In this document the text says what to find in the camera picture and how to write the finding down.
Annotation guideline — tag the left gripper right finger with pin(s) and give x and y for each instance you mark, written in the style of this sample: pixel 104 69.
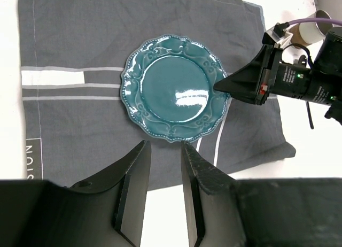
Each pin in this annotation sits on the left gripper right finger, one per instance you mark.
pixel 211 209

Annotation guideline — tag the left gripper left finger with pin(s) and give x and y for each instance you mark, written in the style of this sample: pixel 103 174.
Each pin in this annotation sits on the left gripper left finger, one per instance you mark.
pixel 109 206

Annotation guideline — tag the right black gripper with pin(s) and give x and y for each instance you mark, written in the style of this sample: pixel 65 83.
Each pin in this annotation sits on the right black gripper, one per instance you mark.
pixel 266 74

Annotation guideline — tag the grey cloth placemat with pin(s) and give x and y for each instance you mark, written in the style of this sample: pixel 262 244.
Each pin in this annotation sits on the grey cloth placemat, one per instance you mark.
pixel 72 55

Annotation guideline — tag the teal ceramic plate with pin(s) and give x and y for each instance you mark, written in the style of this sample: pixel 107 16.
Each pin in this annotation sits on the teal ceramic plate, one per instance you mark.
pixel 167 88

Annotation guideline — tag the brown paper cup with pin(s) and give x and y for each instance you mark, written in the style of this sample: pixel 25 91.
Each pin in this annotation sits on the brown paper cup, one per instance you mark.
pixel 308 33

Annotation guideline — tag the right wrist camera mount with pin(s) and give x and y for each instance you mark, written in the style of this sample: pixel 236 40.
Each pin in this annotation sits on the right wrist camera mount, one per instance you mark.
pixel 281 35

